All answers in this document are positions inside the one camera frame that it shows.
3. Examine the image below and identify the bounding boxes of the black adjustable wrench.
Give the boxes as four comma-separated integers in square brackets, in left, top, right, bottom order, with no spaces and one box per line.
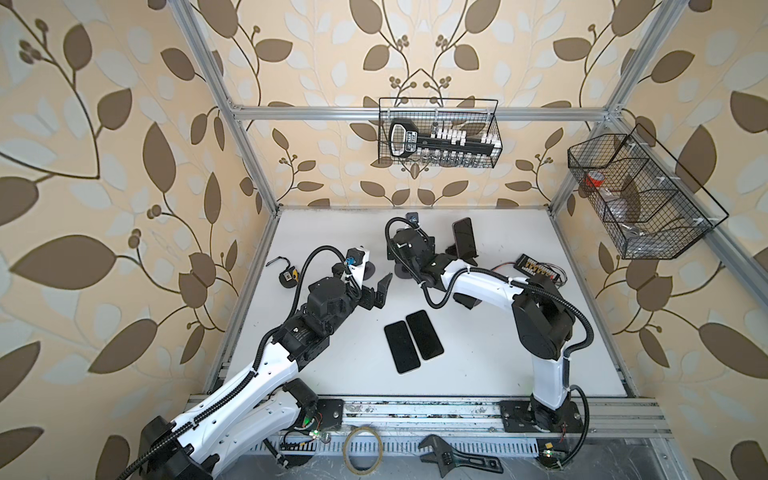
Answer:
[418,434,504,479]

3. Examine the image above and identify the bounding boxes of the purple round middle phone stand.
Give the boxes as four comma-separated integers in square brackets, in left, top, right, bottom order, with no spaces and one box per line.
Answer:
[394,264,413,280]

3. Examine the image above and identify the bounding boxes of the silver-edged black phone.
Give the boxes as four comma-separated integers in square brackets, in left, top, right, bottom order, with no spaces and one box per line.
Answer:
[406,310,444,360]

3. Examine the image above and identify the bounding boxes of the dark right phone stand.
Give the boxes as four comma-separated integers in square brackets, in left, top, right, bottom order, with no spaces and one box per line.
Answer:
[445,244,478,267]

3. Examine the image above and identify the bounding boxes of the black wire basket wall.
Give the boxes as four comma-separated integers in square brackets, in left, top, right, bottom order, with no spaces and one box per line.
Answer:
[568,124,729,260]
[377,96,503,169]

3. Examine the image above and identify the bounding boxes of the yellow black tape measure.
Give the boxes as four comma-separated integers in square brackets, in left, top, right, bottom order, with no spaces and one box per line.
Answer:
[265,256,300,289]

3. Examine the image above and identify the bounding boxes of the brown tape roll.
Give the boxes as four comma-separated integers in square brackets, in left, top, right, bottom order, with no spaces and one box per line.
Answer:
[342,426,383,477]

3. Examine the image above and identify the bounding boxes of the red capped item in basket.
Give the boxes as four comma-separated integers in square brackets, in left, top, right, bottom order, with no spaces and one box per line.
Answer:
[584,170,605,190]

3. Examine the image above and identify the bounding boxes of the black wire basket back wall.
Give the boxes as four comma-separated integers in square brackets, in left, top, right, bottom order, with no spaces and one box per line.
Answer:
[377,96,503,169]

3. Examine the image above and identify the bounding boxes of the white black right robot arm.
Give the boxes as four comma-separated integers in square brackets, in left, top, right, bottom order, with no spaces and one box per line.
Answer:
[384,213,594,432]

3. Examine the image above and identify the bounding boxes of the black socket set holder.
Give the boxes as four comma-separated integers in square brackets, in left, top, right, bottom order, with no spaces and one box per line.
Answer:
[385,118,503,165]

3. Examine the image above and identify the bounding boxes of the black phone on right stand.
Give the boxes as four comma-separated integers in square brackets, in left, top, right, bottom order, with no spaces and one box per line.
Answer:
[452,217,478,259]

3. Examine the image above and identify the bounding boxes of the purple round phone stand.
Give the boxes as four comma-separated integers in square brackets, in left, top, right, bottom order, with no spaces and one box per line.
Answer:
[394,264,413,280]
[364,261,376,280]

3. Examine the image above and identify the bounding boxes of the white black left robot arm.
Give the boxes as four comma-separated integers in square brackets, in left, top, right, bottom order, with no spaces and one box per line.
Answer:
[119,245,393,479]

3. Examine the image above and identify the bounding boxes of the dark phone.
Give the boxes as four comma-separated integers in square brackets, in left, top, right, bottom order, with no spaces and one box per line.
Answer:
[384,321,421,374]

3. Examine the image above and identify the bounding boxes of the aluminium frame post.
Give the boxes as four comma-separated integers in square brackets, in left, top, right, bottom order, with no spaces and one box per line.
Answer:
[169,1,280,218]

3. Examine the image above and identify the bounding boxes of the black wire basket right wall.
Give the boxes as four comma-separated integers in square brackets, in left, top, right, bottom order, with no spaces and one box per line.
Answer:
[568,124,729,260]

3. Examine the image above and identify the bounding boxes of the black circuit board with wires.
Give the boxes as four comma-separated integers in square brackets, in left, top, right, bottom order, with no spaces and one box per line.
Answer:
[492,254,568,287]

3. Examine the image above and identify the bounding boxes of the purple round left phone stand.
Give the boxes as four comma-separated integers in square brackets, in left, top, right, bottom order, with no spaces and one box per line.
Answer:
[364,261,376,280]

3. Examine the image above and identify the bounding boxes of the green-cased phone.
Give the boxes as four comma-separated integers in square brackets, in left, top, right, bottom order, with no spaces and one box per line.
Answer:
[453,293,481,310]

